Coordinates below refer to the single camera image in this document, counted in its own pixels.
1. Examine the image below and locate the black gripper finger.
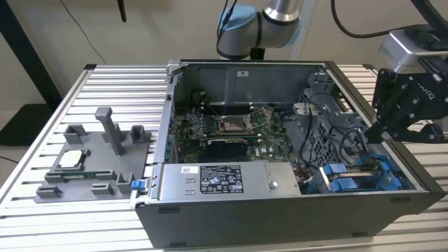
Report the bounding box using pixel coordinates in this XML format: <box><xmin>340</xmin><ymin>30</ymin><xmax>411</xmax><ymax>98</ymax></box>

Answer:
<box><xmin>388</xmin><ymin>123</ymin><xmax>446</xmax><ymax>144</ymax></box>
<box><xmin>363</xmin><ymin>68</ymin><xmax>422</xmax><ymax>144</ymax></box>

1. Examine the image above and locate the hard disk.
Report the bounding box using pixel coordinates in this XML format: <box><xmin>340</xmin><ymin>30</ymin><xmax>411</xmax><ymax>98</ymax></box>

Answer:
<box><xmin>322</xmin><ymin>154</ymin><xmax>392</xmax><ymax>176</ymax></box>

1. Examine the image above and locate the perforated metal disk bay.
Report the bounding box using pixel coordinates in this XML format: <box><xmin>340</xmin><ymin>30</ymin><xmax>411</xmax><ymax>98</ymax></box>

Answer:
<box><xmin>290</xmin><ymin>88</ymin><xmax>375</xmax><ymax>169</ymax></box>

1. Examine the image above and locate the blue disk carrier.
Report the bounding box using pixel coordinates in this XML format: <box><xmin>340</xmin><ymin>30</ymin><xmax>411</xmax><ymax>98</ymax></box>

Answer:
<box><xmin>328</xmin><ymin>174</ymin><xmax>402</xmax><ymax>194</ymax></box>

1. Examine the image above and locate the green motherboard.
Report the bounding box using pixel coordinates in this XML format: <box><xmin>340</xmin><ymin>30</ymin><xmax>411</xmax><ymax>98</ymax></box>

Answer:
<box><xmin>174</xmin><ymin>104</ymin><xmax>306</xmax><ymax>164</ymax></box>

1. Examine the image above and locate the CPU socket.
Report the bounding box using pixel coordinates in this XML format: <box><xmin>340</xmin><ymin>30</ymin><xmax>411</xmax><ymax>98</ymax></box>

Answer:
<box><xmin>216</xmin><ymin>113</ymin><xmax>254</xmax><ymax>132</ymax></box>

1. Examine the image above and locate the black graphics card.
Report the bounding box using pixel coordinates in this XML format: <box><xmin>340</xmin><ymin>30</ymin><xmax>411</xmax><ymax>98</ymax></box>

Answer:
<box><xmin>206</xmin><ymin>138</ymin><xmax>251</xmax><ymax>156</ymax></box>

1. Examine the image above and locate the black grey PC case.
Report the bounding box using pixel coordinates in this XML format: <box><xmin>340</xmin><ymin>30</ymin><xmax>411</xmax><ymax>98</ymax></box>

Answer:
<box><xmin>135</xmin><ymin>59</ymin><xmax>446</xmax><ymax>249</ymax></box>

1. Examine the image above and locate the silver power supply unit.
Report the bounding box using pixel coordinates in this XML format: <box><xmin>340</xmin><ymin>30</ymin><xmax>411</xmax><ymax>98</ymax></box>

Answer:
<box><xmin>159</xmin><ymin>162</ymin><xmax>303</xmax><ymax>198</ymax></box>

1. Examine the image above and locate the blue case latch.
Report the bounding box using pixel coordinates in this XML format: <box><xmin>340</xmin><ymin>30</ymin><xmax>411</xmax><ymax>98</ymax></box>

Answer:
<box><xmin>128</xmin><ymin>178</ymin><xmax>148</xmax><ymax>190</ymax></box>

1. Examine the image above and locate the black narrow bar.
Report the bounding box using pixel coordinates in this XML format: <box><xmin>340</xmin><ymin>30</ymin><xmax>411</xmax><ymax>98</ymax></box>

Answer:
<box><xmin>116</xmin><ymin>0</ymin><xmax>128</xmax><ymax>23</ymax></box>

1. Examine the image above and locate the grey parts rack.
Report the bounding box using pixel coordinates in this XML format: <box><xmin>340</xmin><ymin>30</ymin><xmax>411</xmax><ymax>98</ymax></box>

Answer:
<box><xmin>34</xmin><ymin>107</ymin><xmax>154</xmax><ymax>204</ymax></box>

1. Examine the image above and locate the green RAM stick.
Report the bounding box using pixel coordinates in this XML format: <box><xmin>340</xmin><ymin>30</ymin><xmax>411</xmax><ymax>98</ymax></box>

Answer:
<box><xmin>47</xmin><ymin>171</ymin><xmax>114</xmax><ymax>182</ymax></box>

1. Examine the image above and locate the silver CPU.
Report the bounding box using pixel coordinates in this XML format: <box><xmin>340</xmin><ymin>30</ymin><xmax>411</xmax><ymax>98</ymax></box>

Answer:
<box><xmin>59</xmin><ymin>151</ymin><xmax>87</xmax><ymax>169</ymax></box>

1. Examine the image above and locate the black stand base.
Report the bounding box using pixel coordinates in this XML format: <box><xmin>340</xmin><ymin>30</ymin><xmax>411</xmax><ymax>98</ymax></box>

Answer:
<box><xmin>0</xmin><ymin>103</ymin><xmax>54</xmax><ymax>146</ymax></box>

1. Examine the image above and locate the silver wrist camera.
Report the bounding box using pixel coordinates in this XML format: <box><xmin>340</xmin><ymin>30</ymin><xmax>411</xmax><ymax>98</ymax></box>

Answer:
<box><xmin>376</xmin><ymin>29</ymin><xmax>430</xmax><ymax>75</ymax></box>

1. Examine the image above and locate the black disk wire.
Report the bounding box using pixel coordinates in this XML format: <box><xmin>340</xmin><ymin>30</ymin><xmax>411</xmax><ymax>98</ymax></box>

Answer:
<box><xmin>339</xmin><ymin>122</ymin><xmax>374</xmax><ymax>169</ymax></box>

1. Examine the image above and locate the long black wire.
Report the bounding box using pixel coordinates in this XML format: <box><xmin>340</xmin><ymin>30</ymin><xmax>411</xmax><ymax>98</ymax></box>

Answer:
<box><xmin>302</xmin><ymin>91</ymin><xmax>328</xmax><ymax>169</ymax></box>

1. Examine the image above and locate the thick black cable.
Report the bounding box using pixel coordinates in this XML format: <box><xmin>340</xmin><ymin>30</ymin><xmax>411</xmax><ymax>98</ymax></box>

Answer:
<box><xmin>331</xmin><ymin>0</ymin><xmax>394</xmax><ymax>38</ymax></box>

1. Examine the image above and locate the black camera cable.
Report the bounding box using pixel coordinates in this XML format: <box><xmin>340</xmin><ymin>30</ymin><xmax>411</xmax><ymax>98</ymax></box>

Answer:
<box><xmin>411</xmin><ymin>0</ymin><xmax>448</xmax><ymax>35</ymax></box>

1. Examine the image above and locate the red black thin wire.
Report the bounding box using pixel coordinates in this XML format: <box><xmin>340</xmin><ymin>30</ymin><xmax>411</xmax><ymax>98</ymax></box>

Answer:
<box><xmin>292</xmin><ymin>162</ymin><xmax>316</xmax><ymax>182</ymax></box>

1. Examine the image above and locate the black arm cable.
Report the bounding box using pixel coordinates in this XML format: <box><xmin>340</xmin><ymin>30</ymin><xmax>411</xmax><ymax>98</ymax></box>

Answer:
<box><xmin>220</xmin><ymin>0</ymin><xmax>235</xmax><ymax>27</ymax></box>

